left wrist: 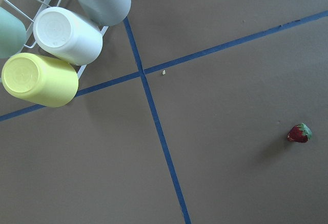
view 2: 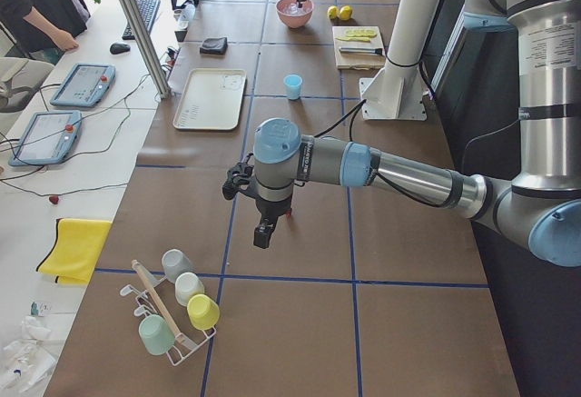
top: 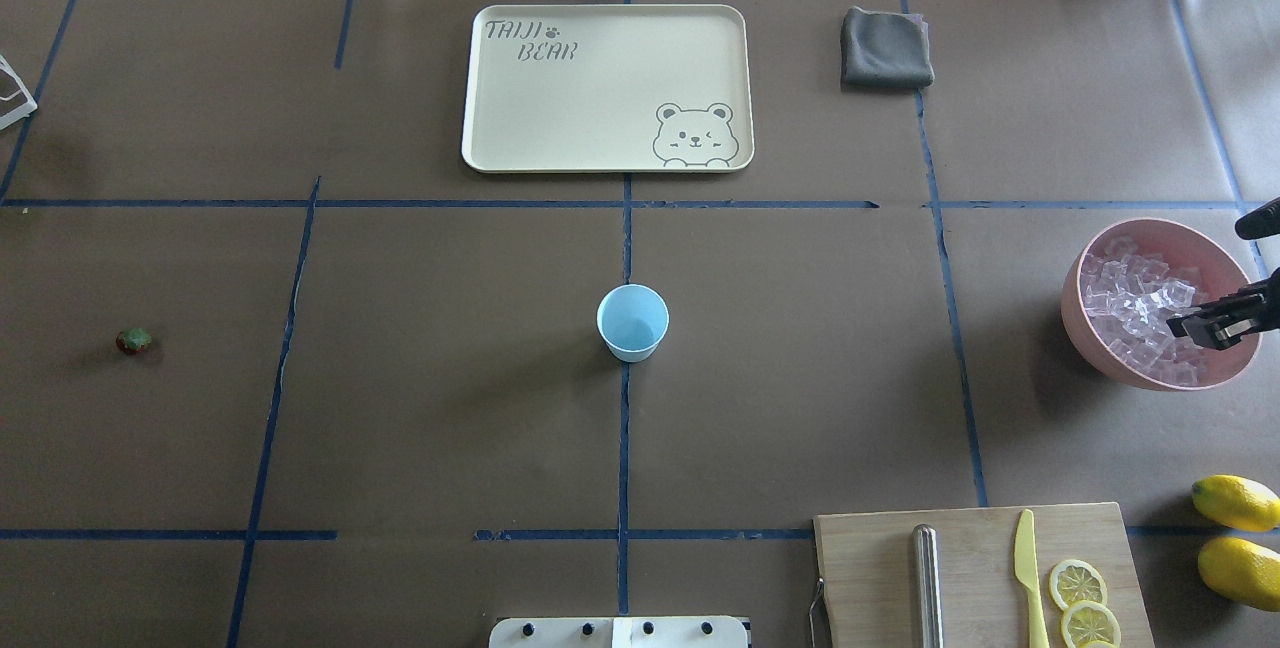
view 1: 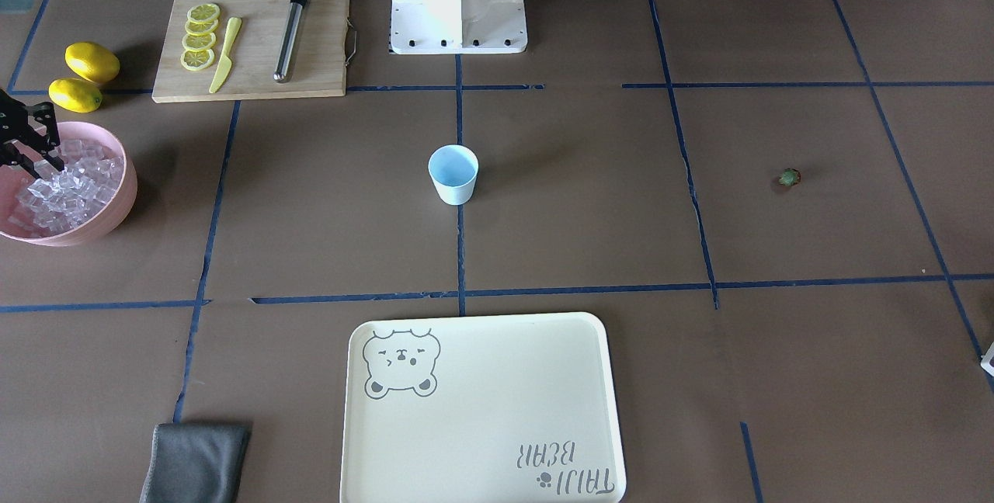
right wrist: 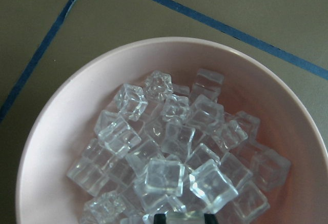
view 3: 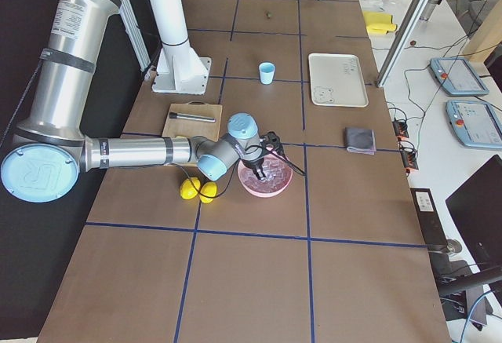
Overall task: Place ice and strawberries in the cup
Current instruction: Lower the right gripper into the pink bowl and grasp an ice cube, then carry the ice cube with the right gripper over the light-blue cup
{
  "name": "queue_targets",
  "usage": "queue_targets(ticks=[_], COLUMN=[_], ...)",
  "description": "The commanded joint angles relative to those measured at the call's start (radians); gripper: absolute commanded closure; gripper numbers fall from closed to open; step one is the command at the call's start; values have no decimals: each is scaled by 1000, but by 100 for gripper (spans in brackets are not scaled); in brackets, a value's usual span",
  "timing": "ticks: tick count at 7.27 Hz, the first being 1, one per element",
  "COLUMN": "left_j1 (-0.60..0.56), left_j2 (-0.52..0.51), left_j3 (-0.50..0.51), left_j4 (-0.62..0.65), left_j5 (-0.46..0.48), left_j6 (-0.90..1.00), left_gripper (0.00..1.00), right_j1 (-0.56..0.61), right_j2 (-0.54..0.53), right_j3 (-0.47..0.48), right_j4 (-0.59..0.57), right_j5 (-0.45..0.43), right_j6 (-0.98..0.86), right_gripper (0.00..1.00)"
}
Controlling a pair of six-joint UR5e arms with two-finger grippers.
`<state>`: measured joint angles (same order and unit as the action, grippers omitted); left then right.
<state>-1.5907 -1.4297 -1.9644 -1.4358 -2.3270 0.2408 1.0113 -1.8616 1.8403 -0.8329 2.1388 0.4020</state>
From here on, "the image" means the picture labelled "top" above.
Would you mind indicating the yellow lemon upper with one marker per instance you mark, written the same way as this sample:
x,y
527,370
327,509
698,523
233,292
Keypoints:
x,y
1236,502

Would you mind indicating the white wire cup rack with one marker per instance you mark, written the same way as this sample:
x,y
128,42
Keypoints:
x,y
17,102

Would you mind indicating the lemon slice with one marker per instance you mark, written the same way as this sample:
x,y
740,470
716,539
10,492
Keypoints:
x,y
1085,623
1075,581

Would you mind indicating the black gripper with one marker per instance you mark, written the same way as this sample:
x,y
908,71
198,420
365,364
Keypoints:
x,y
1236,316

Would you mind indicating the wooden cutting board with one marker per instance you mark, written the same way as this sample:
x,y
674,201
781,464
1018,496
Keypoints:
x,y
867,562

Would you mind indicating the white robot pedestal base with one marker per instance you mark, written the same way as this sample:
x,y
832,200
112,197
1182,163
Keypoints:
x,y
622,631

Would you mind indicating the yellow lemon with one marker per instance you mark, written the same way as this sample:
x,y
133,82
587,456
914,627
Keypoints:
x,y
1236,502
1242,571

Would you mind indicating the cream bear serving tray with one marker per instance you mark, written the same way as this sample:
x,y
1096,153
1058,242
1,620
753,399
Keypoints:
x,y
608,88

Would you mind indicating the pink bowl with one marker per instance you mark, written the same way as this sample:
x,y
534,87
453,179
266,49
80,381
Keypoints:
x,y
1183,247

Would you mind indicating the clear ice cubes pile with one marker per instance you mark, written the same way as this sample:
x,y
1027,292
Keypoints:
x,y
1131,294

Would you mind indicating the grey folded cloth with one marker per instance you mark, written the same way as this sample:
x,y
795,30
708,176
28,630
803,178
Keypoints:
x,y
885,50

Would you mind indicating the red strawberry on table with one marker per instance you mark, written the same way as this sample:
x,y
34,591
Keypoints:
x,y
133,341

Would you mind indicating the yellow lemon lower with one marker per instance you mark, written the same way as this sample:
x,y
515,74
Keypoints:
x,y
1242,571

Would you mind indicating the yellow plastic knife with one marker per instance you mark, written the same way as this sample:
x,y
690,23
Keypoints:
x,y
1025,567

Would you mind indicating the light blue plastic cup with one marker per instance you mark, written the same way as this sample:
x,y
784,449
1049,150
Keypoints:
x,y
632,320

